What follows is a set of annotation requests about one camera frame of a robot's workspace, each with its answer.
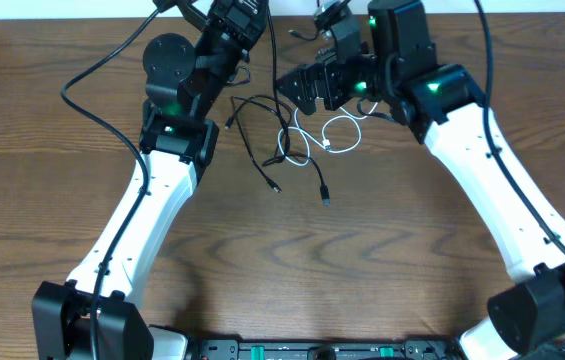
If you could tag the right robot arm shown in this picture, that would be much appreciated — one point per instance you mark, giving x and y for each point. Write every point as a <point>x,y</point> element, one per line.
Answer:
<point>450,114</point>

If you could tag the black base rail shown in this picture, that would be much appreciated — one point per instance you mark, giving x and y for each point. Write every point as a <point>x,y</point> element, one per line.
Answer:
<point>312,350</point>

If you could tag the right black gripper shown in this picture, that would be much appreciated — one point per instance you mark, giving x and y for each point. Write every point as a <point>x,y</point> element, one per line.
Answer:
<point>328,74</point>

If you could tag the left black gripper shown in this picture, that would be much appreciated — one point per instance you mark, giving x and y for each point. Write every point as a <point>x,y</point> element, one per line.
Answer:
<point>241,20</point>

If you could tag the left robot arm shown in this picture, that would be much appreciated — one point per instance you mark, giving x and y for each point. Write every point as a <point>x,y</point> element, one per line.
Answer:
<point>95,313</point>

